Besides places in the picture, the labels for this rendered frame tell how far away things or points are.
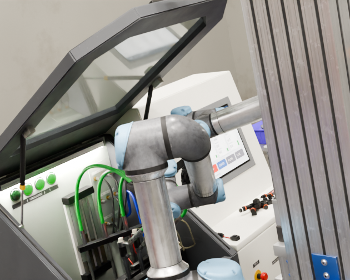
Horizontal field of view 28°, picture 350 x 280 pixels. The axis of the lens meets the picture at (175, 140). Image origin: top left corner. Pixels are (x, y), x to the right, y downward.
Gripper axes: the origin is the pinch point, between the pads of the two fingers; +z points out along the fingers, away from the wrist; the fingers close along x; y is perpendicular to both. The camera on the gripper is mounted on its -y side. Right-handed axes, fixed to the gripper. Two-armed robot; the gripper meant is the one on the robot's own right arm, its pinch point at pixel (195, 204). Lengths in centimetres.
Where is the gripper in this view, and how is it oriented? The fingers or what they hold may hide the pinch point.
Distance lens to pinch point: 248.0
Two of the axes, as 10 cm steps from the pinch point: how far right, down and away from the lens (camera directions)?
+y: 7.8, -0.2, -6.3
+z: 2.0, 9.6, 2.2
